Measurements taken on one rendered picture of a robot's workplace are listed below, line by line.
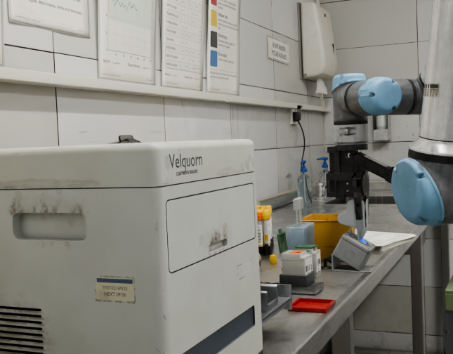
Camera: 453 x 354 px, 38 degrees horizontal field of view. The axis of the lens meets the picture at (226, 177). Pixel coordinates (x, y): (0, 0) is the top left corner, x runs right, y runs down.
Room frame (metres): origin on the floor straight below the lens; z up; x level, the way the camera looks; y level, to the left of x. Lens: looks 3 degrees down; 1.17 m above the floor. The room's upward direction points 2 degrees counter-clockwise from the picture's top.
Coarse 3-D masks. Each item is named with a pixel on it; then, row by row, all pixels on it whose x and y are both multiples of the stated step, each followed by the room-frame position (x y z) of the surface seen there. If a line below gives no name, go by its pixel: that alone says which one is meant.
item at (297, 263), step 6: (288, 252) 1.29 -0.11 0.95; (294, 252) 1.28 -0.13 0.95; (300, 252) 1.28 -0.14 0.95; (306, 252) 1.30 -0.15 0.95; (282, 258) 1.28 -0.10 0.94; (288, 258) 1.27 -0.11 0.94; (294, 258) 1.27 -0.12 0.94; (300, 258) 1.26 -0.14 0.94; (306, 258) 1.27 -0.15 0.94; (282, 264) 1.28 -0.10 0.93; (288, 264) 1.27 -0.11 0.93; (294, 264) 1.27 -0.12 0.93; (300, 264) 1.26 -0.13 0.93; (306, 264) 1.27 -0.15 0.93; (282, 270) 1.28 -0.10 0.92; (288, 270) 1.27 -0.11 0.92; (294, 270) 1.27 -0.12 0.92; (300, 270) 1.26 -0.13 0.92; (306, 270) 1.27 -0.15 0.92
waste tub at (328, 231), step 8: (312, 216) 1.72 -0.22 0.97; (320, 216) 1.72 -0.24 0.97; (328, 216) 1.71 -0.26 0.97; (336, 216) 1.70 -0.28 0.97; (320, 224) 1.59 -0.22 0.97; (328, 224) 1.58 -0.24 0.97; (336, 224) 1.57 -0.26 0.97; (320, 232) 1.59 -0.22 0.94; (328, 232) 1.58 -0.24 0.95; (336, 232) 1.57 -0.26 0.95; (344, 232) 1.57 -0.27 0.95; (320, 240) 1.59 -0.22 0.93; (328, 240) 1.58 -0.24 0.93; (336, 240) 1.57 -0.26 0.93; (320, 248) 1.59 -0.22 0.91; (328, 248) 1.58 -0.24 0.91; (328, 256) 1.58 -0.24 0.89
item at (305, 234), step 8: (304, 224) 1.53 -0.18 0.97; (312, 224) 1.54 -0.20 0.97; (288, 232) 1.48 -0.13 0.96; (296, 232) 1.47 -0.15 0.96; (304, 232) 1.47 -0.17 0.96; (312, 232) 1.54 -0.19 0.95; (288, 240) 1.48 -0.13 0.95; (296, 240) 1.47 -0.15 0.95; (304, 240) 1.47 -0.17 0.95; (312, 240) 1.53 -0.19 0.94; (288, 248) 1.48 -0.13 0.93
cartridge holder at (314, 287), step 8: (312, 272) 1.29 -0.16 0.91; (280, 280) 1.28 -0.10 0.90; (288, 280) 1.27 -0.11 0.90; (296, 280) 1.26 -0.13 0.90; (304, 280) 1.26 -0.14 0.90; (312, 280) 1.29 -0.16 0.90; (296, 288) 1.26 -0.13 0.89; (304, 288) 1.25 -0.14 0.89; (312, 288) 1.25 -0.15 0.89; (320, 288) 1.28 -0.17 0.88
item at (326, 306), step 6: (300, 300) 1.20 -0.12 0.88; (306, 300) 1.19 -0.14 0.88; (312, 300) 1.19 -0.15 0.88; (318, 300) 1.18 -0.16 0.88; (324, 300) 1.18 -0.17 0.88; (330, 300) 1.17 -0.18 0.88; (294, 306) 1.14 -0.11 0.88; (300, 306) 1.16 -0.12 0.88; (306, 306) 1.16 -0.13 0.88; (312, 306) 1.16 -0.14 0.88; (318, 306) 1.15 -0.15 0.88; (324, 306) 1.15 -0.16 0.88; (330, 306) 1.14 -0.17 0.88; (306, 312) 1.13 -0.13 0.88; (312, 312) 1.12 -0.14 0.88; (318, 312) 1.12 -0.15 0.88; (324, 312) 1.11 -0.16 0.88
